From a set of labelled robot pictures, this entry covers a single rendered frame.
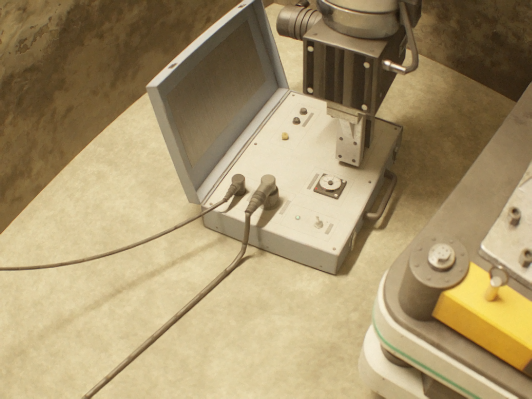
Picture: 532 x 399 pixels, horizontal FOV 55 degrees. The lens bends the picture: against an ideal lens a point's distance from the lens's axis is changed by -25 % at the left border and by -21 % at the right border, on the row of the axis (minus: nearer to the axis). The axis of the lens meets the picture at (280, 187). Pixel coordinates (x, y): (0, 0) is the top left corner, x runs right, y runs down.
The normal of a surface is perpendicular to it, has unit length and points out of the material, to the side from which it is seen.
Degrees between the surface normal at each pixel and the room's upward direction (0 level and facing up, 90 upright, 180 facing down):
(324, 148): 0
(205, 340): 0
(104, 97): 90
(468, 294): 0
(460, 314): 90
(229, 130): 75
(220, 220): 90
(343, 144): 90
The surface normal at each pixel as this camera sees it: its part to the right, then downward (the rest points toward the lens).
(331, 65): -0.43, 0.65
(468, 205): 0.00, -0.70
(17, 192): 0.83, 0.36
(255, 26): 0.87, 0.12
